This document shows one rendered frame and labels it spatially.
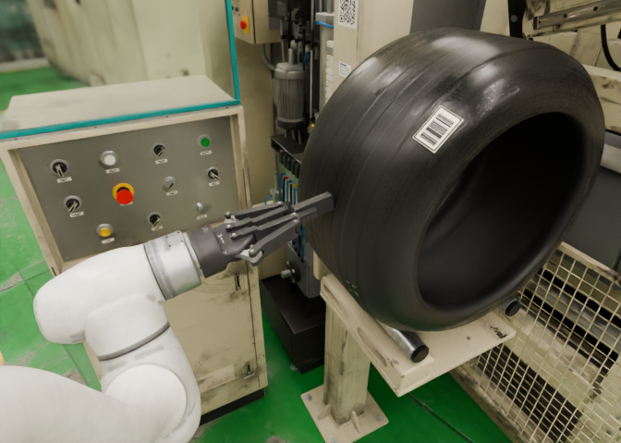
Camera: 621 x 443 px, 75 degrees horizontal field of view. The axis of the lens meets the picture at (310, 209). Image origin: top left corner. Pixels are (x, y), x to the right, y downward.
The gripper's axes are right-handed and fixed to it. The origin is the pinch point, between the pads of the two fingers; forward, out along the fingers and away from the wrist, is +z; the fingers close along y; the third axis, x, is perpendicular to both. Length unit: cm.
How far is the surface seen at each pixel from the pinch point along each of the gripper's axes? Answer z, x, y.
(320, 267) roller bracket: 9.1, 36.7, 22.4
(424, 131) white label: 14.6, -12.4, -9.6
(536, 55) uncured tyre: 36.2, -17.8, -9.1
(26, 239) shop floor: -111, 111, 232
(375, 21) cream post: 30.7, -19.8, 25.0
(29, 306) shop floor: -106, 112, 159
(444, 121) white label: 17.1, -13.6, -10.8
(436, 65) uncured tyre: 23.0, -18.2, -2.1
